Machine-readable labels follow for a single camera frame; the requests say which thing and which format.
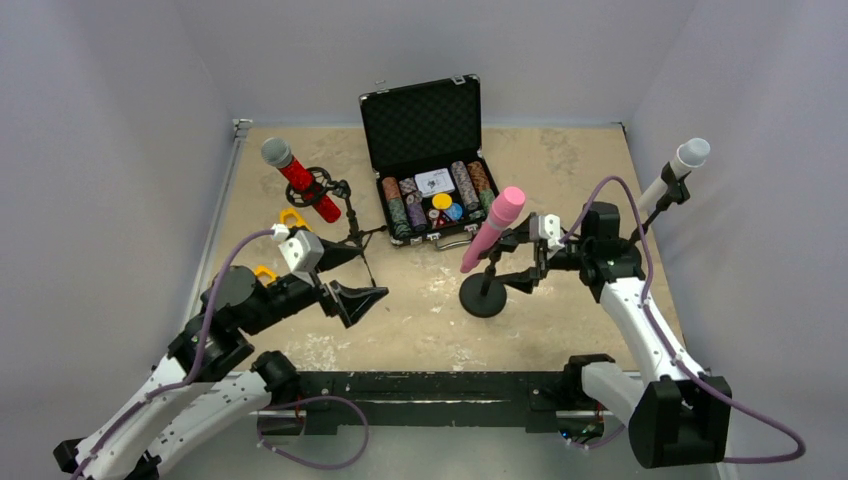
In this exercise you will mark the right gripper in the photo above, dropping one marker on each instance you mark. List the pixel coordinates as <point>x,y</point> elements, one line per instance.
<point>542,258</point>

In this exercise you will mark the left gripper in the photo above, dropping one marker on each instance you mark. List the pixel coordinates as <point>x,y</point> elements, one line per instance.
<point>327,291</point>

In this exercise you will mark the pink microphone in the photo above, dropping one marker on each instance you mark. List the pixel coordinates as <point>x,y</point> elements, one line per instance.
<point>504,210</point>

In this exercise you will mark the black tripod shock-mount stand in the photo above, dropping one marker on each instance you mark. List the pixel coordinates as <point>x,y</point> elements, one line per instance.
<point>331,199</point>

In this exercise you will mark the black round-base mic stand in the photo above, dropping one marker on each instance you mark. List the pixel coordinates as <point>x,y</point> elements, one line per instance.
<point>666,199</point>

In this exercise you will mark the red glitter microphone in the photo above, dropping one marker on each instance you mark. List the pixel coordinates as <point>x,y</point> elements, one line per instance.
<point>277,153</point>

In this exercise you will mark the white microphone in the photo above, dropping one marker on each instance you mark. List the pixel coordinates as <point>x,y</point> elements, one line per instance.
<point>689,156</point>

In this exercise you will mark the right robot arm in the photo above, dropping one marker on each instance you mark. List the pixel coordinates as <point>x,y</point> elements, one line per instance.
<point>669,413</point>

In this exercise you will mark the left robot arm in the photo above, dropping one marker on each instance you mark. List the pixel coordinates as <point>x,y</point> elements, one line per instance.
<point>210,374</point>

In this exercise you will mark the yellow triangle stand upper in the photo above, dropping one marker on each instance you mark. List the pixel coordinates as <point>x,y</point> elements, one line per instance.
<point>291,218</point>

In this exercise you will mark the yellow triangle stand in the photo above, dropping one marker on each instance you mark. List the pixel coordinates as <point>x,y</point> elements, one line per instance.
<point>291,218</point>
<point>265,274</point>

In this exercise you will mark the yellow triangle stand lower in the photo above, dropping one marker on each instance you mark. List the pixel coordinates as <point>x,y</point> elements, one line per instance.
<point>265,274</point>

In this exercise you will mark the black poker chip case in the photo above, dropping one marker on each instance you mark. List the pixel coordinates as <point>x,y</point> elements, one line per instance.
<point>419,128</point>

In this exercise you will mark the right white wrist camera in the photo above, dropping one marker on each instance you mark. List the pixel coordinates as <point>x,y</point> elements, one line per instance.
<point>549,231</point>

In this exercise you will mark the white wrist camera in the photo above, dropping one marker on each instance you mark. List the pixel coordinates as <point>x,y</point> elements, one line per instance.
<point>302,251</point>
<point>549,231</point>

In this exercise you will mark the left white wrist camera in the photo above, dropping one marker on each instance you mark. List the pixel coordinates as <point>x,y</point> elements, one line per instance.
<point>302,251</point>

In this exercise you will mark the black front mounting rail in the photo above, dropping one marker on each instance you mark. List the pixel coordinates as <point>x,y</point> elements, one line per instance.
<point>532,401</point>

